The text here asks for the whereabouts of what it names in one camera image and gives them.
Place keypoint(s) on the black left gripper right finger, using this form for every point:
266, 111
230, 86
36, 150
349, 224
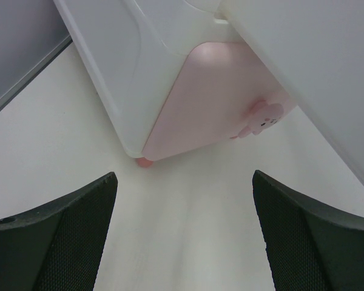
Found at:
309, 244

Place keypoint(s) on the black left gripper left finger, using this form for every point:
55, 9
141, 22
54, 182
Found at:
58, 245

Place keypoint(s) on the light pink drawer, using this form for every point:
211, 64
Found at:
211, 97

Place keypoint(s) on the dark pink drawer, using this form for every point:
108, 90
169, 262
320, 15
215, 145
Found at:
315, 49

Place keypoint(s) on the white plastic cabinet body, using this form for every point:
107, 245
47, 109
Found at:
134, 50

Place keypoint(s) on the pink lower drawer knob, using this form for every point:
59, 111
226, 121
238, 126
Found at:
261, 117

